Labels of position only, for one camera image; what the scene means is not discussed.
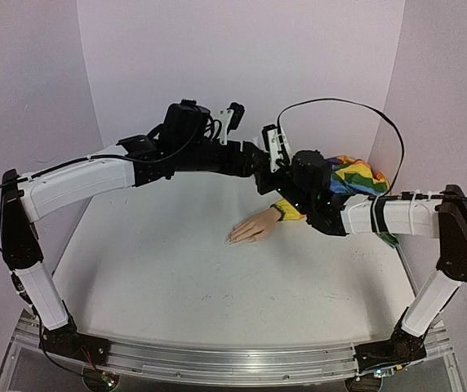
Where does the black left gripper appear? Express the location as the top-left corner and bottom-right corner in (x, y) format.
(178, 140), (271, 177)

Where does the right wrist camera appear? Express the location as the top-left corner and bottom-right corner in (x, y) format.
(261, 124), (291, 173)

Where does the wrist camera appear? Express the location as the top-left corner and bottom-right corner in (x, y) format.
(261, 124), (291, 173)
(216, 102), (245, 145)

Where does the right black cable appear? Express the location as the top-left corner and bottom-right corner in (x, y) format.
(276, 97), (406, 193)

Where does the mannequin hand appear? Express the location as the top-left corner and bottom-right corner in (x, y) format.
(226, 207), (281, 243)

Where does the rainbow striped jacket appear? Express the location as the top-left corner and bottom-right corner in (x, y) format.
(270, 155), (399, 248)

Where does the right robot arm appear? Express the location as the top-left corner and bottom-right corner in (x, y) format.
(252, 150), (467, 337)

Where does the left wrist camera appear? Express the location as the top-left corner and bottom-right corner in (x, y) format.
(216, 102), (245, 145)

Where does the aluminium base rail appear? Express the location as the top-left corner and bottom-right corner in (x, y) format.
(11, 312), (463, 390)

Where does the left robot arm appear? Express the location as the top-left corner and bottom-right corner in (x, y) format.
(0, 100), (269, 357)

